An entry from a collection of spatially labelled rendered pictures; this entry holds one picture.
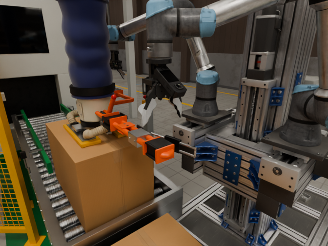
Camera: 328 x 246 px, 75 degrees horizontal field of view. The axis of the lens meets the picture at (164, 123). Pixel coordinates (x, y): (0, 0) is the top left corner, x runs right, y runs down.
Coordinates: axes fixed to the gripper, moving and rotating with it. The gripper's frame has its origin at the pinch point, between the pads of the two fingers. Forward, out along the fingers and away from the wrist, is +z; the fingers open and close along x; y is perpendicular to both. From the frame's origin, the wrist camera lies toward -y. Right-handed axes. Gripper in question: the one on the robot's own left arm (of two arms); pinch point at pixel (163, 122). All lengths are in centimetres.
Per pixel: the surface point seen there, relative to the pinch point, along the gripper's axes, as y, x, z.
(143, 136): 10.8, 1.5, 8.3
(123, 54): 1018, -471, 36
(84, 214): 32, 23, 50
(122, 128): 22.3, 4.6, 8.2
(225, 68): 414, -543, 56
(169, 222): 15, -14, 63
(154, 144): 0.7, 3.4, 6.9
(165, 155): -4.6, 2.8, 9.0
